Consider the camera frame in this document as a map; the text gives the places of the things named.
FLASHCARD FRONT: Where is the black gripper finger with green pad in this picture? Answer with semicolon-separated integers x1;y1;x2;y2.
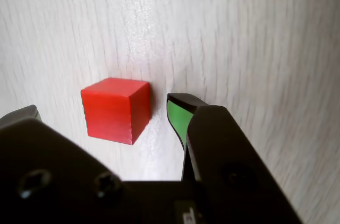
166;92;304;224
0;105;140;224

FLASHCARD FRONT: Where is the red cube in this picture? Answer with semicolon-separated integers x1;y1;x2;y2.
80;77;151;145

